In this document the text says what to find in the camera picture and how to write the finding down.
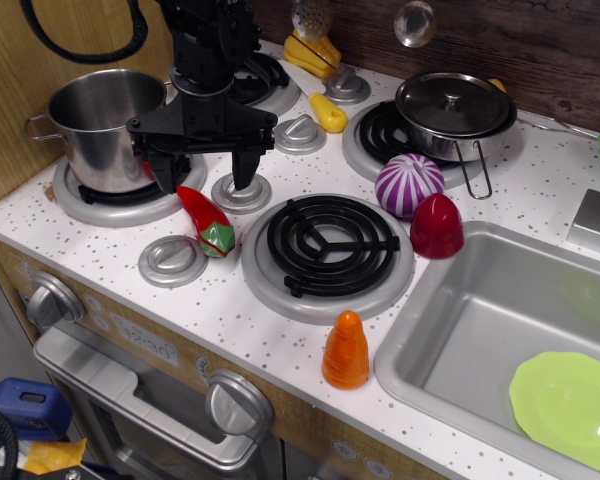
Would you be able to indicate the dark red toy fruit half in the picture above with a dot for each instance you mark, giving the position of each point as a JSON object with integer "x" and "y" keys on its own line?
{"x": 437, "y": 229}

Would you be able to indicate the burner under steel pot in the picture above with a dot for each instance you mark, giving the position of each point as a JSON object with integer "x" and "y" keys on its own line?
{"x": 127, "y": 209}

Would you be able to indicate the silver oven knob right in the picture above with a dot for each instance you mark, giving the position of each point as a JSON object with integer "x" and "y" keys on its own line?
{"x": 237, "y": 407}

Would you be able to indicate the tall steel pot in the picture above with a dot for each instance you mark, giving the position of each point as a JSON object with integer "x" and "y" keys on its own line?
{"x": 88, "y": 117}

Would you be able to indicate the yellow handled toy knife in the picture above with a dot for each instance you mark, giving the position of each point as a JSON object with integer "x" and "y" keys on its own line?
{"x": 331, "y": 117}

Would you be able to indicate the yellow toy banana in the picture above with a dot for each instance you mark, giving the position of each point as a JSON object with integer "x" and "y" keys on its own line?
{"x": 319, "y": 57}

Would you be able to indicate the silver toy faucet base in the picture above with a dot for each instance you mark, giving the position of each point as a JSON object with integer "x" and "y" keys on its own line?
{"x": 585, "y": 228}

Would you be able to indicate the front black burner coil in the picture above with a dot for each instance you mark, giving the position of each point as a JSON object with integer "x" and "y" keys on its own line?
{"x": 313, "y": 257}

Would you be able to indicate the silver oven knob left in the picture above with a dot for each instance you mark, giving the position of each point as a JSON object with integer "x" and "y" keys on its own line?
{"x": 52, "y": 301}

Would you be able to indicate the hanging steel slotted spoon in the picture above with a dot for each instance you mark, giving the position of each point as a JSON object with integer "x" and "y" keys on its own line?
{"x": 312, "y": 19}

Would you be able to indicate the left rear black burner coil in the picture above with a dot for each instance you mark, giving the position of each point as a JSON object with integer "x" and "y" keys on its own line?
{"x": 262, "y": 83}

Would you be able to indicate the black burner coil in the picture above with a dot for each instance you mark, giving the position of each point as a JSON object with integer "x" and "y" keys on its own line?
{"x": 262, "y": 83}
{"x": 374, "y": 136}
{"x": 313, "y": 257}

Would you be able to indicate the silver oven door handle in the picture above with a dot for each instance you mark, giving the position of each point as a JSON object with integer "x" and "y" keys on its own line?
{"x": 136, "y": 434}

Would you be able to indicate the hanging steel ladle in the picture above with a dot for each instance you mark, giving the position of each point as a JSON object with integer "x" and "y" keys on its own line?
{"x": 415, "y": 24}

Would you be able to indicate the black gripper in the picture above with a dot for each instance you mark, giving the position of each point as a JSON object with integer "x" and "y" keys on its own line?
{"x": 201, "y": 124}

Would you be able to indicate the green plastic plate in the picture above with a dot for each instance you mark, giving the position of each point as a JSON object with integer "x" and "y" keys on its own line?
{"x": 555, "y": 398}

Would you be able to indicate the red toy pepper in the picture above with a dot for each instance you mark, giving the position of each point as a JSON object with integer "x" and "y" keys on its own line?
{"x": 214, "y": 231}

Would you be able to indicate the silver oven knob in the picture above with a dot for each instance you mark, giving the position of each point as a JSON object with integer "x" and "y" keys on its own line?
{"x": 237, "y": 407}
{"x": 52, "y": 301}

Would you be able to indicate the silver stove top knob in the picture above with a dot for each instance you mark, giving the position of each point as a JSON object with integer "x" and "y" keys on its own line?
{"x": 299, "y": 136}
{"x": 244, "y": 201}
{"x": 347, "y": 88}
{"x": 172, "y": 261}

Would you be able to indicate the right rear black burner coil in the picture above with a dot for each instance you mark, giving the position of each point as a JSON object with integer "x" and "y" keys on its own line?
{"x": 374, "y": 136}

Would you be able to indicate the purple striped toy onion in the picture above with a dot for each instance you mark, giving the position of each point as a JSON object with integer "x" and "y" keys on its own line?
{"x": 405, "y": 182}

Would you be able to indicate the steel pan with lid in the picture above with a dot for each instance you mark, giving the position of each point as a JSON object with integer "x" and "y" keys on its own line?
{"x": 456, "y": 118}

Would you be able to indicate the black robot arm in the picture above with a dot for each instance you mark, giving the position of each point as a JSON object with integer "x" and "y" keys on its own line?
{"x": 211, "y": 40}

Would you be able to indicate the grey toy sink basin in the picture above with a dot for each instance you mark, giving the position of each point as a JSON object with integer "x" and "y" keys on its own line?
{"x": 473, "y": 319}

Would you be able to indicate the orange toy carrot piece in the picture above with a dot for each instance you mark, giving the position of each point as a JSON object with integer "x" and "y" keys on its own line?
{"x": 346, "y": 363}

